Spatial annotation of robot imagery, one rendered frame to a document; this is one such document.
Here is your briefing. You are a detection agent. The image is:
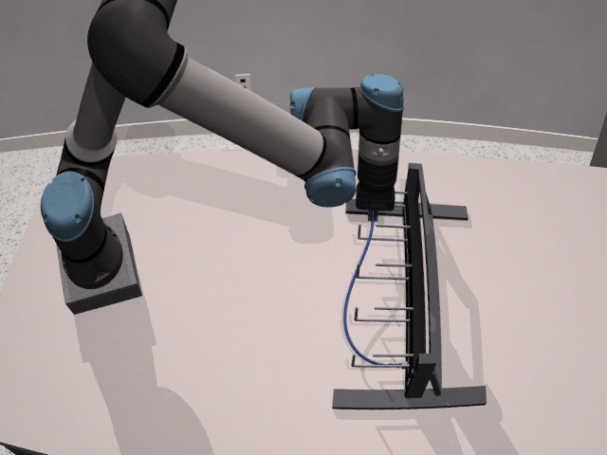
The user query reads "blue cable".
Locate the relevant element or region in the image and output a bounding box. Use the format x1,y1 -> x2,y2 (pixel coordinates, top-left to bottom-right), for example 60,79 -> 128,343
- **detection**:
343,211 -> 395,365

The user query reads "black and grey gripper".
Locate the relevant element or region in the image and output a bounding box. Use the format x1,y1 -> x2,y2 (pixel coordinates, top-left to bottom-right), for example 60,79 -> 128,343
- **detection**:
356,134 -> 400,222

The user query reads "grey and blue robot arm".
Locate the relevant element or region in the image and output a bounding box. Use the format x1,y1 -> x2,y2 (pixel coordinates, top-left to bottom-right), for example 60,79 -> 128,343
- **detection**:
41,0 -> 404,289

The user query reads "dark grey rack with metal hooks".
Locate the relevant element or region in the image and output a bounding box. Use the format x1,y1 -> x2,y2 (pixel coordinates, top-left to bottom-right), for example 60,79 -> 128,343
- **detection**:
332,163 -> 487,410

